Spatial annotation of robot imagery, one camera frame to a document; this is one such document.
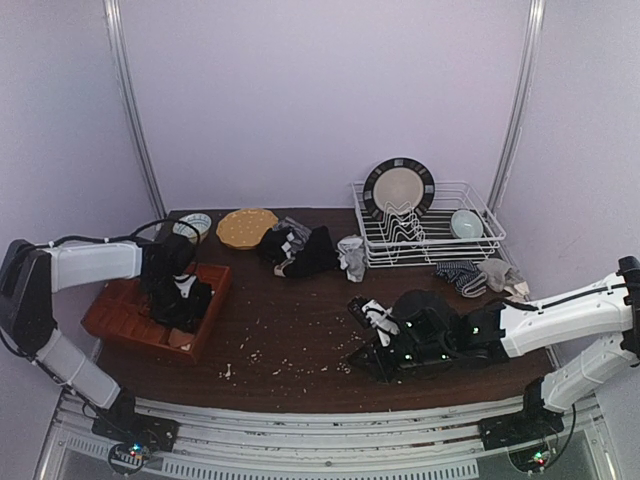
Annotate yellow dotted plate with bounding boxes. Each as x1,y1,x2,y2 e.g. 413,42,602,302
216,208,279,250

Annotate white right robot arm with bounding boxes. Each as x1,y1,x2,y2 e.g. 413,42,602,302
347,256,639,450

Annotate right metal corner post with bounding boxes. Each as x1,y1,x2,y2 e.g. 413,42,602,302
487,0,547,214

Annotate metal front rail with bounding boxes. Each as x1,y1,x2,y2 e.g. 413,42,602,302
33,394,624,479

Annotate grey cloth by rack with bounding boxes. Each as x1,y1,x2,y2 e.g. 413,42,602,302
477,258,523,292

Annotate brown wooden organizer box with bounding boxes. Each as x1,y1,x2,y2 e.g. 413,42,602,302
81,263,232,365

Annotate white wire dish rack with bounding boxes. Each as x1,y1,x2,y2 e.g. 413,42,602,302
351,181,506,269

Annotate light green bowl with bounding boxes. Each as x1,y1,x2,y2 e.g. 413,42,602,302
450,209,484,239

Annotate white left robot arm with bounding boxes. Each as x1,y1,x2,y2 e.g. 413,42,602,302
1,235,213,437

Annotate blue striped underwear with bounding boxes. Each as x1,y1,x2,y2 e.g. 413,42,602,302
435,260,487,298

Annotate black underwear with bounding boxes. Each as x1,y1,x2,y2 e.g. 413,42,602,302
256,226,340,279

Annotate metal corner post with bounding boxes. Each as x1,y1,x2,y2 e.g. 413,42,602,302
103,0,167,218
487,0,547,214

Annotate grey white underwear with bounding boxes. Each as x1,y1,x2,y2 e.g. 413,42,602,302
337,235,366,283

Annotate blue patterned bowl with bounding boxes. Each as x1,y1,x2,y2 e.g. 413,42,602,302
172,213,212,245

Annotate left metal corner post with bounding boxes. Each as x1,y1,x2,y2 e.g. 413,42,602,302
103,0,167,218

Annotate black rimmed beige plate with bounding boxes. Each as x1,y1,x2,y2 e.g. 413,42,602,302
362,157,436,222

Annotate grey underwear pile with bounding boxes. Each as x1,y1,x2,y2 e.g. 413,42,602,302
272,217,312,258

